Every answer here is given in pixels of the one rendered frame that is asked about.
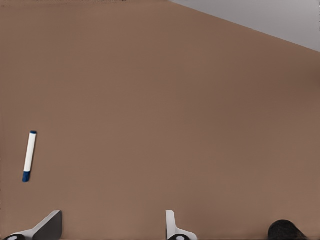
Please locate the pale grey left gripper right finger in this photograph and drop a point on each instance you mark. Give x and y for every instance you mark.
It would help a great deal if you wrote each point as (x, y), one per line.
(171, 225)

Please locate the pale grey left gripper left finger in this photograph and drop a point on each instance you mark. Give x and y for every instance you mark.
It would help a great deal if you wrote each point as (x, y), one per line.
(47, 226)

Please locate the white marker with blue cap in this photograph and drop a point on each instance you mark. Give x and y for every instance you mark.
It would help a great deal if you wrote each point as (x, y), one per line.
(29, 156)

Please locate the black rounded cylinder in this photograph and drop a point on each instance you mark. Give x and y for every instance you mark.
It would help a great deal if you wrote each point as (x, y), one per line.
(285, 230)

